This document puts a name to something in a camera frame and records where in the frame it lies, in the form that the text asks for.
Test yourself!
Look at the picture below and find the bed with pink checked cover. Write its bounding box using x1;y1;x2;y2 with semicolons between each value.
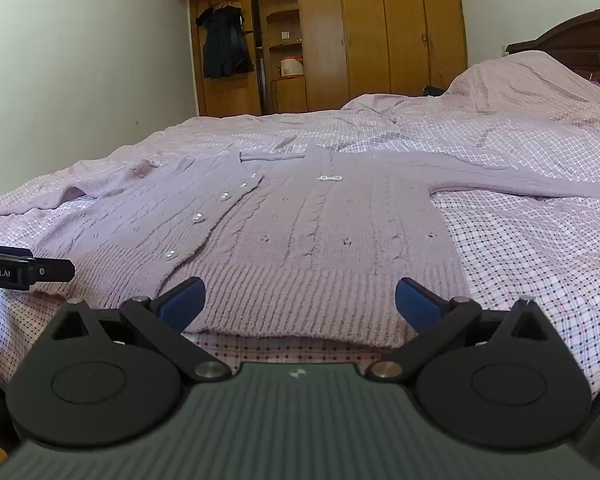
0;50;600;413

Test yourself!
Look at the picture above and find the dark wooden headboard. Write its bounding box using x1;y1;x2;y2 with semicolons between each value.
506;8;600;80

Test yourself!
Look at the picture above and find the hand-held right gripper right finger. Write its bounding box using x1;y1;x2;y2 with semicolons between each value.
367;276;552;382

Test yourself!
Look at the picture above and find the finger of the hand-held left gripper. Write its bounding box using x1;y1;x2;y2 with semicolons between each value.
29;258;76;282

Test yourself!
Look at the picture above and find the black hanging coat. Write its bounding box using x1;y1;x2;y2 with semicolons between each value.
195;4;255;80

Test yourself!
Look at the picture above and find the wooden wardrobe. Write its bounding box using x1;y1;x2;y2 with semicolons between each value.
164;0;469;117

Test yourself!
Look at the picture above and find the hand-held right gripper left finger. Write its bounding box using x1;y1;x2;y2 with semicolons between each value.
51;276;232;382

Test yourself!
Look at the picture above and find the lilac knitted cardigan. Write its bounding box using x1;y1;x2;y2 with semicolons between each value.
0;146;600;351

